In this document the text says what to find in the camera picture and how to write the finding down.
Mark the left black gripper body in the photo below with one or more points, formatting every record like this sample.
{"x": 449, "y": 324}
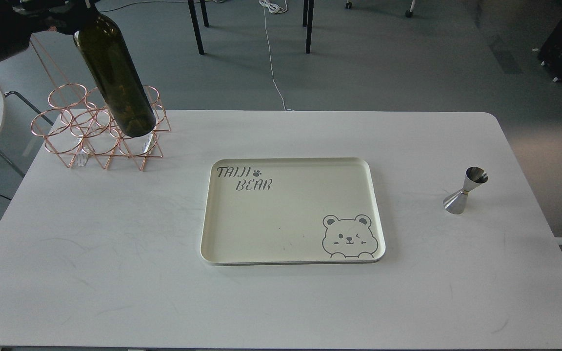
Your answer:
{"x": 64, "y": 16}

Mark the dark green wine bottle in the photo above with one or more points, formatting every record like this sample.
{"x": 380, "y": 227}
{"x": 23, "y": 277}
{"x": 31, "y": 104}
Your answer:
{"x": 104, "y": 50}

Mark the steel double jigger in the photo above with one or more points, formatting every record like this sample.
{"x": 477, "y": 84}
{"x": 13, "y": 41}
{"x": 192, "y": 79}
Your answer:
{"x": 456, "y": 202}

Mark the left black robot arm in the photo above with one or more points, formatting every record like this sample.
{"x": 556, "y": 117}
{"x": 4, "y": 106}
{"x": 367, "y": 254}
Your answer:
{"x": 20, "y": 19}

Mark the black table leg left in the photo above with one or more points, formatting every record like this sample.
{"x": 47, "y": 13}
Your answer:
{"x": 195, "y": 22}

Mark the black table leg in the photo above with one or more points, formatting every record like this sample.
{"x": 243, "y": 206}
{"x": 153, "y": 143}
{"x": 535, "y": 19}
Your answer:
{"x": 307, "y": 22}
{"x": 195, "y": 22}

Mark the black table leg right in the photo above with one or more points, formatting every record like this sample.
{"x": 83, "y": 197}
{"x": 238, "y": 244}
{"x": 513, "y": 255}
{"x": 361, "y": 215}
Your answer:
{"x": 307, "y": 22}

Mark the cream bear serving tray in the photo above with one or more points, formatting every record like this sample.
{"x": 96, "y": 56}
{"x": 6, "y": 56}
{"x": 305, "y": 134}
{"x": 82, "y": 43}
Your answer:
{"x": 291, "y": 211}

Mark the copper wire wine rack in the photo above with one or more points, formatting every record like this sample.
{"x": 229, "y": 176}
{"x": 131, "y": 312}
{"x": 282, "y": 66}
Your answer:
{"x": 79, "y": 127}

